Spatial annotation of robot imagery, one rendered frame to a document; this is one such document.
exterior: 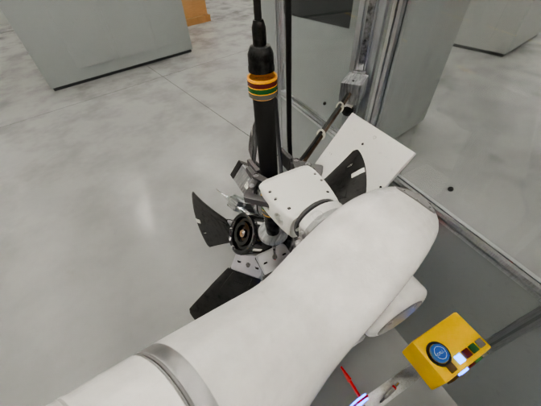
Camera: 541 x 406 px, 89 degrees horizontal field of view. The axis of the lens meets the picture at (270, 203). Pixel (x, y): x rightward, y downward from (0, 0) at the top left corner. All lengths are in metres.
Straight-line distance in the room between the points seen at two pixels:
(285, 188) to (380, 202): 0.19
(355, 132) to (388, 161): 0.16
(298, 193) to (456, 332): 0.61
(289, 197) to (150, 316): 1.83
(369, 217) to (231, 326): 0.14
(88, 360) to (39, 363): 0.30
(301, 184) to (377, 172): 0.46
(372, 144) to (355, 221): 0.67
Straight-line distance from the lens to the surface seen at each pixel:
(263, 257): 0.75
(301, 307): 0.21
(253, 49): 0.40
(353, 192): 0.59
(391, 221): 0.25
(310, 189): 0.42
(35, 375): 2.38
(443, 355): 0.84
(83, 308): 2.42
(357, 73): 1.10
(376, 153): 0.88
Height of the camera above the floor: 1.82
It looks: 46 degrees down
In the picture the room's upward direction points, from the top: 4 degrees counter-clockwise
